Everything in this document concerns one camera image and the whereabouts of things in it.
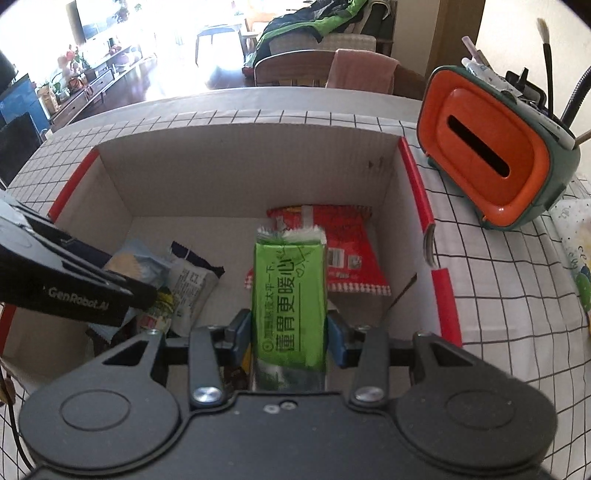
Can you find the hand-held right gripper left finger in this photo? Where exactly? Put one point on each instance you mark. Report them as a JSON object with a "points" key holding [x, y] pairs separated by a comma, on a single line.
{"points": [[241, 337]]}

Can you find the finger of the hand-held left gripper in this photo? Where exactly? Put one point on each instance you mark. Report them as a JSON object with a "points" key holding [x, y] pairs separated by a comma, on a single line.
{"points": [[92, 263]]}

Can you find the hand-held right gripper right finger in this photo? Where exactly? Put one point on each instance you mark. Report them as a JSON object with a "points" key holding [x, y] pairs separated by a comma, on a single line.
{"points": [[337, 339]]}

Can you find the light blue snack packet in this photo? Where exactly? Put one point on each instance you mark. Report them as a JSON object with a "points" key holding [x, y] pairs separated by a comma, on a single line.
{"points": [[134, 258]]}

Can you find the green snack packet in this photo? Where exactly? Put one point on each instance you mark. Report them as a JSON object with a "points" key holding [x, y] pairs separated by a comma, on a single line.
{"points": [[288, 300]]}

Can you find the white navy snack packet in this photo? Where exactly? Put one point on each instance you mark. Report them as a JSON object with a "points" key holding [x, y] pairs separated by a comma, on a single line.
{"points": [[189, 286]]}

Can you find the yellow snack packet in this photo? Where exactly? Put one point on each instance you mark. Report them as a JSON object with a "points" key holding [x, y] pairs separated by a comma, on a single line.
{"points": [[161, 307]]}

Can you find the red snack packet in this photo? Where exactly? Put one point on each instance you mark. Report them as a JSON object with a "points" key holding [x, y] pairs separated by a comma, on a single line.
{"points": [[355, 249]]}

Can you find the red cardboard box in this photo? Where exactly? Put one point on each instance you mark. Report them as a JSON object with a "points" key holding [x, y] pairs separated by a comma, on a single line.
{"points": [[231, 175]]}

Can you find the dark grey chair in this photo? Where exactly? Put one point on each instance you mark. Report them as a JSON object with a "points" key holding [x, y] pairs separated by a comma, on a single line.
{"points": [[18, 147]]}

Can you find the checked white tablecloth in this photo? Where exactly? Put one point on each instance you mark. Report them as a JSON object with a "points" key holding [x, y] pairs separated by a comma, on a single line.
{"points": [[485, 258]]}

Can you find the wooden tv cabinet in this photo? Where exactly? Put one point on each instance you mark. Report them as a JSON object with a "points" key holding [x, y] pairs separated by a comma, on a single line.
{"points": [[87, 92]]}

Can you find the blue box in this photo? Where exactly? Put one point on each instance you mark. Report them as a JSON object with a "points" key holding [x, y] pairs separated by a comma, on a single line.
{"points": [[21, 99]]}

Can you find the orange green tissue box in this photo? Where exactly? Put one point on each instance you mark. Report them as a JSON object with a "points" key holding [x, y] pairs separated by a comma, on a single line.
{"points": [[489, 147]]}

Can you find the white printed tissue pack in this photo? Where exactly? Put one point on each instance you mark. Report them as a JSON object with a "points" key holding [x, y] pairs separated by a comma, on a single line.
{"points": [[577, 240]]}

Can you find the dark side table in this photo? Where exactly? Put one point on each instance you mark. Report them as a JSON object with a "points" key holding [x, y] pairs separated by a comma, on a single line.
{"points": [[217, 34]]}

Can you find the pink cloth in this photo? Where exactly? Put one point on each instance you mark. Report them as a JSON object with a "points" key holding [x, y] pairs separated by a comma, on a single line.
{"points": [[364, 69]]}

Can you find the wooden chair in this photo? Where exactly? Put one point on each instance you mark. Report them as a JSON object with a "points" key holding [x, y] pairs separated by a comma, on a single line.
{"points": [[291, 69]]}

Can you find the cream fabric armchair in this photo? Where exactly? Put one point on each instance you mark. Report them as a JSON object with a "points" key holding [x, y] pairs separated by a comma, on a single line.
{"points": [[341, 41]]}

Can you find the white tube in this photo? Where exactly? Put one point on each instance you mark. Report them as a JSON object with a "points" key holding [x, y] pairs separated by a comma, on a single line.
{"points": [[482, 64]]}

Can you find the black clip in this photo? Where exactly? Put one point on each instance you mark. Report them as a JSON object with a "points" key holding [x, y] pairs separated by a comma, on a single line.
{"points": [[524, 85]]}

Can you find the chair with green cloth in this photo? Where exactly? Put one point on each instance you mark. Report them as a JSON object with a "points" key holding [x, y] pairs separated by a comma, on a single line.
{"points": [[304, 23]]}

